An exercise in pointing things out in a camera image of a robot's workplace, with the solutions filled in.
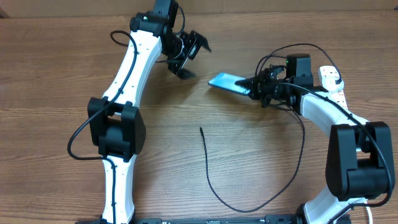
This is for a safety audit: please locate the blue screen smartphone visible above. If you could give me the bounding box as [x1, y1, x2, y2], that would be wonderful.
[208, 72, 250, 96]

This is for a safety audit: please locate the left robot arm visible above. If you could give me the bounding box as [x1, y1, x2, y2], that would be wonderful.
[86, 1, 210, 223]

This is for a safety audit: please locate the white charger plug adapter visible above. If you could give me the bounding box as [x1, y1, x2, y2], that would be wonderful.
[320, 77, 345, 92]

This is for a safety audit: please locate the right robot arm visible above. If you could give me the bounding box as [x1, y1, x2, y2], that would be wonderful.
[232, 54, 395, 223]

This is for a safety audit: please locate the white power strip cord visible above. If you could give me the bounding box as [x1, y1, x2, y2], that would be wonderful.
[362, 200, 374, 224]

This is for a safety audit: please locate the white power strip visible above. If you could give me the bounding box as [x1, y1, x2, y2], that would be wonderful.
[318, 65, 348, 109]

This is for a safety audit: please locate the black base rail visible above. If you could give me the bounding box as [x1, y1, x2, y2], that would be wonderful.
[75, 213, 352, 224]

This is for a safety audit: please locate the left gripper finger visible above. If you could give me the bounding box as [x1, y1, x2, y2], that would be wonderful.
[200, 36, 212, 52]
[174, 67, 196, 80]

